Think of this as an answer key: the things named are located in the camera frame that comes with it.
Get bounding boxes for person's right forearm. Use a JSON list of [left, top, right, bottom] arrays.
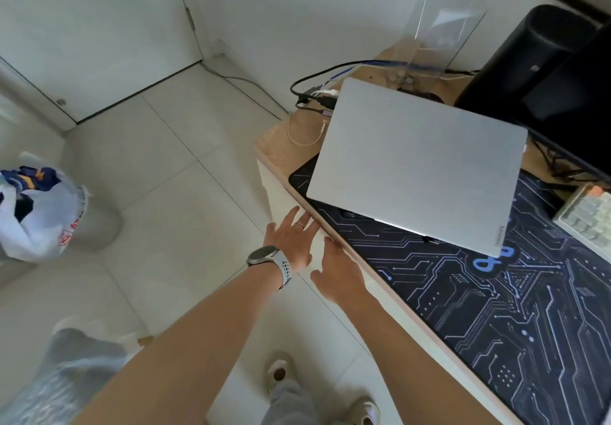
[[343, 291, 502, 425]]

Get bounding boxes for person's left forearm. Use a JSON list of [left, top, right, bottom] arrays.
[[71, 267, 283, 425]]

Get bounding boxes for light grey trousers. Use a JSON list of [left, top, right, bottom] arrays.
[[260, 379, 365, 425]]

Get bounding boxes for clear acrylic box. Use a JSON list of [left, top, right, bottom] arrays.
[[384, 0, 488, 92]]

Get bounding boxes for black circuit-print desk mat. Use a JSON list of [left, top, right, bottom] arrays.
[[288, 152, 611, 425]]

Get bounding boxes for black cable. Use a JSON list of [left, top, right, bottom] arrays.
[[290, 59, 407, 111]]

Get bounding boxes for floral cloth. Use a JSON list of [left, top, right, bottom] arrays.
[[0, 151, 92, 264]]

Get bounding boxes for blue cable with grey adapter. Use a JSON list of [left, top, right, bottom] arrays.
[[295, 87, 337, 116], [329, 59, 478, 82]]

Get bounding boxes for beige slipper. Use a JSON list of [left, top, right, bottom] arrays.
[[343, 396, 382, 425], [265, 352, 298, 395]]

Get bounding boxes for wooden drawer white front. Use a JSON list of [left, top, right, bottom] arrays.
[[256, 158, 373, 340]]

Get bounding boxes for black cylindrical speaker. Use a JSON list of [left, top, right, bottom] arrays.
[[454, 4, 600, 123]]

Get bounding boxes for white charging cable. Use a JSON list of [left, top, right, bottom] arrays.
[[286, 88, 342, 148]]

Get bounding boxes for silver grey quilted cushion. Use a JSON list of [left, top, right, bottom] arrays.
[[0, 314, 144, 425]]

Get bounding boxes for grey floor cable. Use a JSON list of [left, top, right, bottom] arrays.
[[202, 60, 288, 116]]

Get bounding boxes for white perforated wristwatch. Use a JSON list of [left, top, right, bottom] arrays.
[[246, 246, 293, 291]]

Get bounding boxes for silver laptop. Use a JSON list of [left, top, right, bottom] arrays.
[[305, 78, 528, 258]]

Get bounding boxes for black monitor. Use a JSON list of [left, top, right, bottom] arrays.
[[523, 21, 611, 185]]

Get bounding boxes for white door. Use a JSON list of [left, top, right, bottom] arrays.
[[0, 0, 204, 125]]

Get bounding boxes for person's left hand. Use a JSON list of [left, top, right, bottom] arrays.
[[262, 206, 321, 276]]

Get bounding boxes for white mechanical keyboard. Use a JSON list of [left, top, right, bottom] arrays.
[[553, 183, 611, 263]]

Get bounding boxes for person's right hand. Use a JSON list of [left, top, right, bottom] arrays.
[[310, 237, 372, 309]]

